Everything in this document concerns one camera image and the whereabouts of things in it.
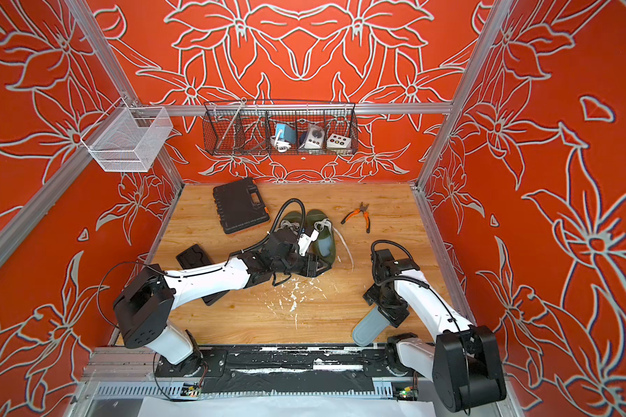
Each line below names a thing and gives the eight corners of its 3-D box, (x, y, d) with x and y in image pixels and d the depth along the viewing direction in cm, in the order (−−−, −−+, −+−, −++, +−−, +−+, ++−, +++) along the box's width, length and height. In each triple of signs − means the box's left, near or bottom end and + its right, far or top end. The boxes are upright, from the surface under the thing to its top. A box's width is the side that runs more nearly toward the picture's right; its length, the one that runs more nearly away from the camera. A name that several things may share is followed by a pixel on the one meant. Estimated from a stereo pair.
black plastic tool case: (226, 237, 102) (223, 231, 98) (214, 194, 117) (211, 187, 114) (270, 221, 106) (269, 215, 103) (253, 182, 122) (252, 175, 118)
